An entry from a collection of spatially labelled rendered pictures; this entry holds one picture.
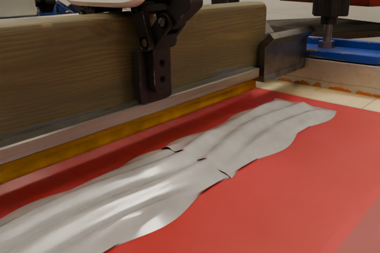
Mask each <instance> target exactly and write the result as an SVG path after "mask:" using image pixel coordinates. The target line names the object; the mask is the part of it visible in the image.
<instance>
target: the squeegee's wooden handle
mask: <svg viewBox="0 0 380 253"><path fill-rule="evenodd" d="M265 30H266V5H265V3H263V2H251V1H247V2H233V3H219V4H211V5H202V7H201V8H200V9H199V10H198V11H197V12H196V13H195V14H194V15H193V16H192V17H191V18H190V19H189V20H188V21H186V24H185V26H184V28H183V29H182V31H181V32H180V33H179V34H178V36H177V42H176V45H175V46H173V47H170V56H171V89H174V88H178V87H181V86H184V85H188V84H191V83H194V82H198V81H201V80H205V79H207V78H211V77H215V76H218V75H222V74H224V73H228V72H232V71H235V70H238V69H242V68H245V67H249V66H250V67H257V68H258V64H259V51H260V43H261V42H262V41H263V40H264V39H265ZM137 50H141V49H140V47H139V43H138V39H137V35H136V30H135V25H134V22H133V17H132V12H131V11H119V12H105V13H97V14H84V15H69V16H55V17H48V18H33V19H19V20H5V21H0V139H4V138H8V137H11V136H15V135H17V134H21V133H25V132H28V131H31V130H35V129H38V128H42V127H45V126H48V125H51V124H55V123H59V122H61V121H65V120H69V119H73V118H75V117H79V116H83V115H86V114H89V113H92V112H96V111H99V110H103V109H106V108H109V107H113V106H117V105H119V104H123V103H127V102H130V101H134V100H136V84H135V67H134V58H133V52H134V51H137Z"/></svg>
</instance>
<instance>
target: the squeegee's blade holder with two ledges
mask: <svg viewBox="0 0 380 253"><path fill-rule="evenodd" d="M259 70H260V69H259V68H257V67H250V66H249V67H245V68H242V69H238V70H235V71H232V72H228V73H224V74H222V75H218V76H215V77H211V78H207V79H205V80H201V81H198V82H194V83H191V84H188V85H184V86H181V87H178V88H174V89H172V92H171V95H170V96H169V97H167V98H163V99H160V100H157V101H154V102H150V103H147V104H141V103H139V102H138V101H137V100H134V101H130V102H127V103H123V104H119V105H117V106H113V107H109V108H106V109H103V110H99V111H96V112H92V113H89V114H86V115H83V116H79V117H75V118H73V119H69V120H65V121H61V122H59V123H55V124H51V125H48V126H45V127H42V128H38V129H35V130H31V131H28V132H25V133H21V134H17V135H15V136H11V137H8V138H4V139H0V165H4V164H7V163H10V162H13V161H15V160H18V159H21V158H24V157H27V156H30V155H33V154H36V153H38V152H42V151H45V150H48V149H51V148H53V147H56V146H59V145H62V144H65V143H68V142H71V141H74V140H76V139H79V138H83V137H86V136H89V135H91V134H95V133H97V132H100V131H103V130H106V129H109V128H112V127H115V126H117V125H120V124H124V123H127V122H129V121H132V120H136V119H138V118H141V117H144V116H147V115H150V114H153V113H156V112H158V111H162V110H165V109H167V108H170V107H174V106H177V105H179V104H182V103H185V102H188V101H191V100H194V99H197V98H200V97H203V96H205V95H208V94H211V93H215V92H217V91H220V90H223V89H226V88H229V87H232V86H235V85H238V84H241V83H243V82H246V81H249V80H252V79H255V78H258V77H259Z"/></svg>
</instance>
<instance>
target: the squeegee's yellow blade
mask: <svg viewBox="0 0 380 253"><path fill-rule="evenodd" d="M251 82H255V81H253V80H249V81H246V82H243V83H241V84H238V85H235V86H232V87H229V88H226V89H223V90H220V91H217V92H215V93H211V94H208V95H205V96H203V97H200V98H197V99H194V100H191V101H188V102H185V103H182V104H179V105H177V106H174V107H170V108H167V109H165V110H162V111H158V112H156V113H153V114H150V115H147V116H144V117H141V118H138V119H136V120H132V121H129V122H127V123H124V124H120V125H117V126H115V127H112V128H109V129H106V130H103V131H100V132H97V133H95V134H91V135H89V136H86V137H83V138H79V139H76V140H74V141H71V142H68V143H65V144H62V145H59V146H56V147H53V148H51V149H48V150H45V151H42V152H38V153H36V154H33V155H30V156H27V157H24V158H21V159H18V160H15V161H13V162H10V163H7V164H4V165H0V171H1V170H4V169H7V168H10V167H13V166H15V165H18V164H21V163H24V162H27V161H30V160H32V159H35V158H39V157H41V156H44V155H47V154H50V153H52V152H55V151H58V150H61V149H64V148H66V147H70V146H72V145H75V144H78V143H81V142H84V141H87V140H89V139H92V138H95V137H98V136H101V135H103V134H106V133H110V132H112V131H115V130H118V129H121V128H124V127H127V126H129V125H132V124H135V123H138V122H141V121H143V120H146V119H150V118H152V117H155V116H158V115H161V114H164V113H166V112H169V111H172V110H175V109H177V108H181V107H184V106H186V105H189V104H192V103H195V102H198V101H201V100H203V99H206V98H209V97H212V96H215V95H217V94H220V93H224V92H226V91H229V90H232V89H235V88H238V87H240V86H243V85H246V84H249V83H251Z"/></svg>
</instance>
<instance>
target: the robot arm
mask: <svg viewBox="0 0 380 253"><path fill-rule="evenodd" d="M67 1H68V2H69V3H71V4H72V5H73V7H74V8H75V10H76V11H77V12H78V13H79V15H84V14H97V13H104V12H119V11H122V9H123V8H131V12H132V17H133V22H134V25H135V30H136V35H137V39H138V43H139V47H140V49H141V50H137V51H134V52H133V58H134V67H135V84H136V99H137V101H138V102H139V103H141V104H147V103H150V102H154V101H157V100H160V99H163V98H167V97H169V96H170V95H171V92H172V89H171V56H170V47H173V46H175V45H176V42H177V36H178V34H179V33H180V32H181V31H182V29H183V28H184V26H185V24H186V21H188V20H189V19H190V18H191V17H192V16H193V15H194V14H195V13H196V12H197V11H198V10H199V9H200V8H201V7H202V5H203V0H67ZM149 14H156V17H157V20H156V21H155V22H154V24H153V25H152V27H151V24H150V19H149Z"/></svg>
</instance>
